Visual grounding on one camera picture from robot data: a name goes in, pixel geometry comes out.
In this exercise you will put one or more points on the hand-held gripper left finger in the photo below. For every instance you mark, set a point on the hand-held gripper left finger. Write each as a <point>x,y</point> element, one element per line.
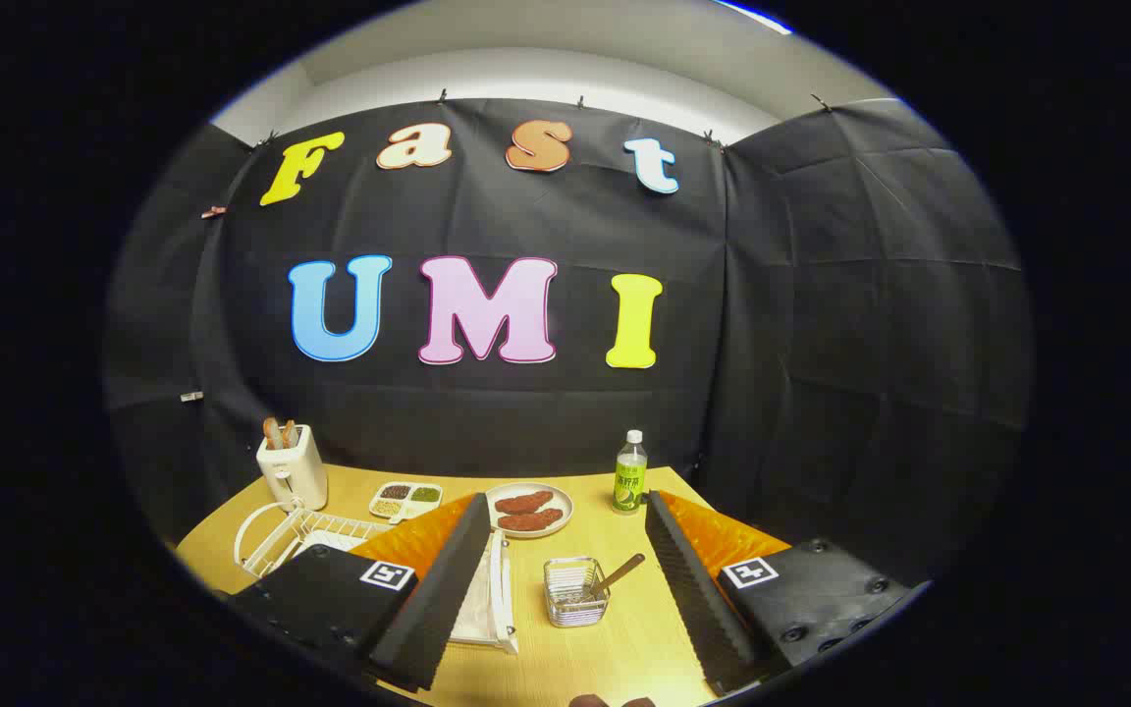
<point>448,599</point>

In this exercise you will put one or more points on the white divided bean tray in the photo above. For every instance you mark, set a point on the white divided bean tray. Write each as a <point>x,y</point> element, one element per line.
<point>406,503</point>

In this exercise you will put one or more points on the brown meat piece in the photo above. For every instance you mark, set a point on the brown meat piece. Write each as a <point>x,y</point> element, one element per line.
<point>524,503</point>
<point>531,520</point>

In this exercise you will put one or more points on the black backdrop cloth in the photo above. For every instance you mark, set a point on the black backdrop cloth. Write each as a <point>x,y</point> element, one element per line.
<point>526,422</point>

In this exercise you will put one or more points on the green tea bottle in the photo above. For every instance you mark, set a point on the green tea bottle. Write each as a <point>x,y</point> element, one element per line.
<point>630,481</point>

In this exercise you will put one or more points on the white toaster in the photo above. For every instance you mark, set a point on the white toaster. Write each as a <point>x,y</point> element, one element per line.
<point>293,471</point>

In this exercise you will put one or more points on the white plate with meat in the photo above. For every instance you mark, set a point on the white plate with meat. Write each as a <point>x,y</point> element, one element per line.
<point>562,502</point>

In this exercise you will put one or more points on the toast slice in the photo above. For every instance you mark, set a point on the toast slice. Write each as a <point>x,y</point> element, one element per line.
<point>290,433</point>
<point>273,433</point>

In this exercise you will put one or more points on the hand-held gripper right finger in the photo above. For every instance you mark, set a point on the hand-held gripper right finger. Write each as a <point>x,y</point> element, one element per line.
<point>698,599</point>

